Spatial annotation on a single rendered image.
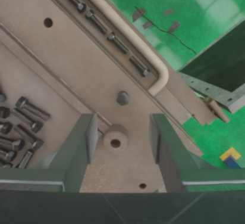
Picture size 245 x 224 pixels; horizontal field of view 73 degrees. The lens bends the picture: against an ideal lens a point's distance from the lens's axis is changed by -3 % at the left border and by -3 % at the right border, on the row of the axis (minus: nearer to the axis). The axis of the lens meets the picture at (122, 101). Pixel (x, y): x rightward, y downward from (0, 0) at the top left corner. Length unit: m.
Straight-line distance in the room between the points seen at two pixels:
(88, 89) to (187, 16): 1.54
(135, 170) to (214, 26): 1.64
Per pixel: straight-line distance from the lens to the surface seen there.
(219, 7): 1.87
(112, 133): 0.27
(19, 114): 0.32
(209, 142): 2.10
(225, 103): 0.52
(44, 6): 0.29
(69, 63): 0.28
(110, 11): 0.38
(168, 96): 0.42
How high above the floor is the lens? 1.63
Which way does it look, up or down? 74 degrees down
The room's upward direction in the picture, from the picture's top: 179 degrees counter-clockwise
